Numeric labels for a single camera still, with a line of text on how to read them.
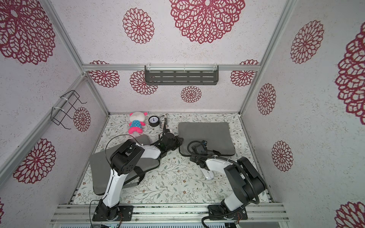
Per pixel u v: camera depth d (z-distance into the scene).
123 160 0.57
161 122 1.11
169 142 0.82
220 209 0.66
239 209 0.59
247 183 0.41
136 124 1.04
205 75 0.93
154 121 1.13
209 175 0.85
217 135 1.07
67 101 0.78
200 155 0.73
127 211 0.75
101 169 0.88
